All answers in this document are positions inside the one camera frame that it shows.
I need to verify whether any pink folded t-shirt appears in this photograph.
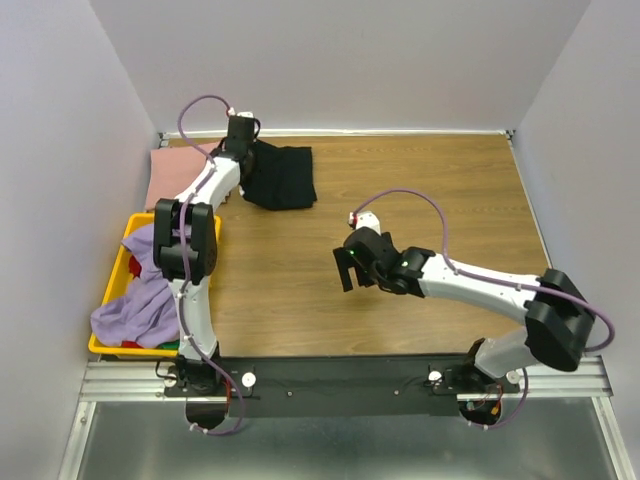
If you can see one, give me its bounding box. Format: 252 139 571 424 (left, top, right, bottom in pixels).
144 146 206 211

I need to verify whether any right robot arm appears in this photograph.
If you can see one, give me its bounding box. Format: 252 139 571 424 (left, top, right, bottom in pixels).
333 227 595 392

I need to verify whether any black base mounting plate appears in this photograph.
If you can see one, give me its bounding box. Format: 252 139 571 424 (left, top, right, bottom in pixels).
162 354 519 428

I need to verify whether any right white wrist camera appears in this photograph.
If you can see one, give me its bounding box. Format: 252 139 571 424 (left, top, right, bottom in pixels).
348 210 381 234

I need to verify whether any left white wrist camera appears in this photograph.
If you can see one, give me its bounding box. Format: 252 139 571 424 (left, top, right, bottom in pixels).
227 107 255 119

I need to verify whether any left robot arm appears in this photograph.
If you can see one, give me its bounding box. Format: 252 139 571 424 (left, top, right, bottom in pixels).
153 112 260 395

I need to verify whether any lavender t-shirt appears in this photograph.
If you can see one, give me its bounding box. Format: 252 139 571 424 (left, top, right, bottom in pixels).
90 223 180 349

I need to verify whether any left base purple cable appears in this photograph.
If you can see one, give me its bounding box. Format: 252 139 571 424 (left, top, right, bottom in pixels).
188 357 249 437

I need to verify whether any black t-shirt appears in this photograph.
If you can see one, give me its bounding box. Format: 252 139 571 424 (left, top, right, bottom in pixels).
241 140 317 211

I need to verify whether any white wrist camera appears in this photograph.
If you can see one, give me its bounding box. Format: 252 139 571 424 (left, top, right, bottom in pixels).
227 107 255 119
348 210 381 234

